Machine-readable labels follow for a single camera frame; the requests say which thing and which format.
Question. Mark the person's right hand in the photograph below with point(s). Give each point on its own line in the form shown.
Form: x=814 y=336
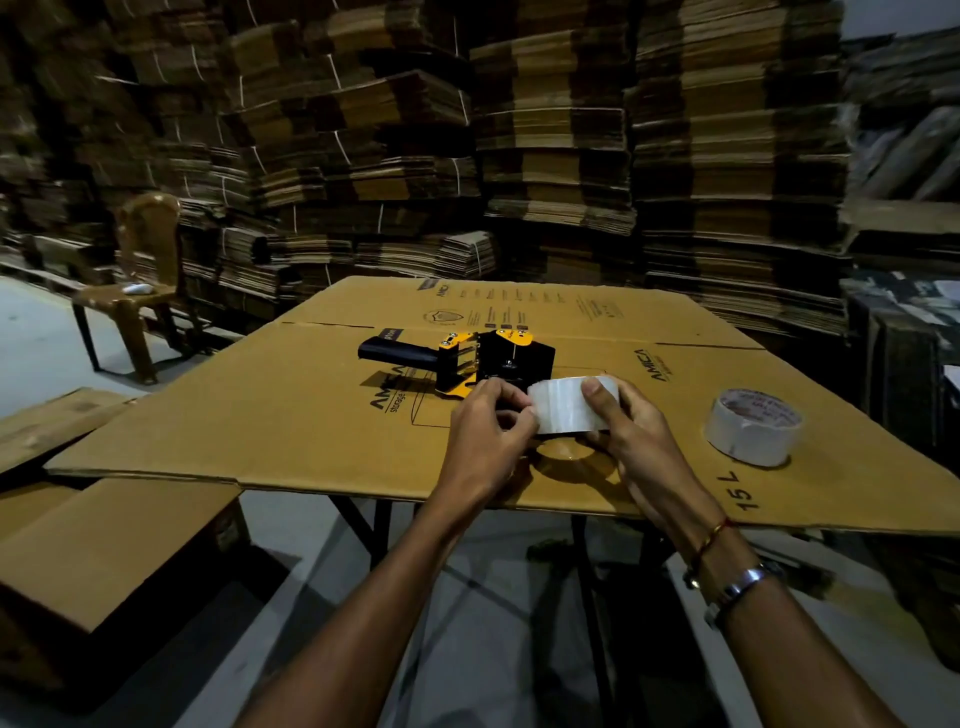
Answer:
x=649 y=457

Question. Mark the person's left hand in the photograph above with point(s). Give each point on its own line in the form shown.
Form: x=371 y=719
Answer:
x=472 y=442

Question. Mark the person's right thumb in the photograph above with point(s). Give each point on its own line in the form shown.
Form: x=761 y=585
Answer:
x=598 y=401

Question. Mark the person's left thumb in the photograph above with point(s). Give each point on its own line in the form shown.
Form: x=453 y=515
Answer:
x=525 y=429

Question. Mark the clear packing tape roll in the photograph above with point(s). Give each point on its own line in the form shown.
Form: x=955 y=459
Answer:
x=564 y=405

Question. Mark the person's left forearm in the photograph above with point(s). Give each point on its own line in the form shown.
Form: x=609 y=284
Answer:
x=375 y=622

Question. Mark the person's right forearm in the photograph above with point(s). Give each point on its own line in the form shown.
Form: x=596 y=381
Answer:
x=780 y=652

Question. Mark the black yellow tape dispenser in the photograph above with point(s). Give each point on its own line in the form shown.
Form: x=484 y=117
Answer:
x=495 y=360

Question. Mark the white-cored packing tape roll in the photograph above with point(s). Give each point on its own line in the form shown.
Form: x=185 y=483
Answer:
x=754 y=427

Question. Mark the large flattened printed cardboard box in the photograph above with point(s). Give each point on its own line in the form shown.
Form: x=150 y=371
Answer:
x=315 y=405

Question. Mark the stacks of flattened cardboard boxes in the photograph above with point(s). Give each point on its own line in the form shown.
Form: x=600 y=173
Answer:
x=555 y=127

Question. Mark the dark pile of wrapped cartons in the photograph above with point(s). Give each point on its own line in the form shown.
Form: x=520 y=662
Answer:
x=904 y=225

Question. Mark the small white object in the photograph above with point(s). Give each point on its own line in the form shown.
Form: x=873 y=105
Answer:
x=137 y=289

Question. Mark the brown plastic chair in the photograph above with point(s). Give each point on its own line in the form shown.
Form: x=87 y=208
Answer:
x=142 y=247

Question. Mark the plain brown cardboard box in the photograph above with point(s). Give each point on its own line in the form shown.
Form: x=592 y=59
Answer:
x=105 y=547

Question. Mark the loose brown cardboard sheet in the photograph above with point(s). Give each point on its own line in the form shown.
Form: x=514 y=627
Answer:
x=52 y=424

